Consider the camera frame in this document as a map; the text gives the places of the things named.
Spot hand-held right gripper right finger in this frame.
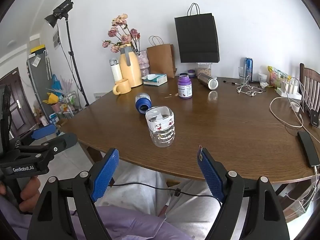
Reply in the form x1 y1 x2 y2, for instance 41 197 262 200
197 147 290 240

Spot black studio light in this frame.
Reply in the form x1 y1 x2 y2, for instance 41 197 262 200
44 0 74 28

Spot yellow thermos jug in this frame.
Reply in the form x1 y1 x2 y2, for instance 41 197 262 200
119 44 143 88

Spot black phone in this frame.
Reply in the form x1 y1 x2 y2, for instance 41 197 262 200
297 130 320 168

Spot clear plastic water bottle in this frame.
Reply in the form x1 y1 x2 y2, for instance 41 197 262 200
145 106 175 147

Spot black light stand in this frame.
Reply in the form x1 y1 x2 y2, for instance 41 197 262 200
56 17 90 107

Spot dried pink flowers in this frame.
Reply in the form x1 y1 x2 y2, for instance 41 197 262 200
102 14 141 53

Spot colourful snack packets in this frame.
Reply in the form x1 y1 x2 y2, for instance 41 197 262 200
267 66 292 88

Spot person's white pants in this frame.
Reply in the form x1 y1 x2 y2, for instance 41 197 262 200
96 164 222 240

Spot white earphones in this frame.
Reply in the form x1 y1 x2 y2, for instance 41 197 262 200
237 75 267 97

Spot brown paper bag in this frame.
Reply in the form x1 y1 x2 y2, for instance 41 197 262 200
146 36 176 79

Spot pink vase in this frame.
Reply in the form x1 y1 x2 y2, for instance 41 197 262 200
137 50 150 78

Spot white thermos bottle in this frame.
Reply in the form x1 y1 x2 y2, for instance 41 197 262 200
109 58 123 82

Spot person's left forearm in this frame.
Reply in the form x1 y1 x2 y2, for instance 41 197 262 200
0 194 29 240

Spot blue drink can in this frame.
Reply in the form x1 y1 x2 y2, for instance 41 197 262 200
244 57 253 81

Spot purple pill bottle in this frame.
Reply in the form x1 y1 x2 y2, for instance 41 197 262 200
177 75 193 98

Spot stainless steel tumbler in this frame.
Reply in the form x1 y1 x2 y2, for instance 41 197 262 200
197 73 219 90

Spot white charging cable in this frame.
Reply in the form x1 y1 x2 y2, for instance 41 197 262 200
269 77 320 130

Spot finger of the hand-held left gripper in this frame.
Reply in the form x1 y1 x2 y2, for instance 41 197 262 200
30 124 58 141
41 133 78 156

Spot grey refrigerator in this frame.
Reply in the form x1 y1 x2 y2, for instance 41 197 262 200
27 50 54 128

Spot wooden chair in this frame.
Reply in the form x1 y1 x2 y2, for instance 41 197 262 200
299 63 320 113

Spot clear food container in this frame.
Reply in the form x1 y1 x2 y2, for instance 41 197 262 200
196 62 212 77

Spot clear drinking glass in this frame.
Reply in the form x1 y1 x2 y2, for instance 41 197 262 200
238 67 248 85

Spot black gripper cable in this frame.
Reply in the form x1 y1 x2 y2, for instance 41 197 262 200
109 182 221 198

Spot black paper bag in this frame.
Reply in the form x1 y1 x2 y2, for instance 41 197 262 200
174 3 220 64

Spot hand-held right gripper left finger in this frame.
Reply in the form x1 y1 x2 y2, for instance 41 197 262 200
27 148 120 240

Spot dark brown door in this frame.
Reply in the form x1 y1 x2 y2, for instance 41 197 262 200
0 67 35 140

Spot yellow mug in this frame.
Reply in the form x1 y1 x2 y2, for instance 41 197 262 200
112 79 132 95

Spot person's left hand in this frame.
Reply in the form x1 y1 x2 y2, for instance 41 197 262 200
0 176 42 215

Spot tissue box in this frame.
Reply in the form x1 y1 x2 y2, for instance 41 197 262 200
141 73 168 87

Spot person's purple shirt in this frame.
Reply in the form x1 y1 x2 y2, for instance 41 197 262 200
71 205 193 240

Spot cluttered storage rack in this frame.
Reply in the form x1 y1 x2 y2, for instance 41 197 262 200
42 90 83 126

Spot yellow box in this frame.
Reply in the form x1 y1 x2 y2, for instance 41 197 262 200
30 44 47 54

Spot black power bank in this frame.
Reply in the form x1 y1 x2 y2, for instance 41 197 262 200
309 109 320 127

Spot blue bag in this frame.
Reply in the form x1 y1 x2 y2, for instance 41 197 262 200
51 74 63 91

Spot white power strip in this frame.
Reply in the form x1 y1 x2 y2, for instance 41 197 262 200
276 76 303 100

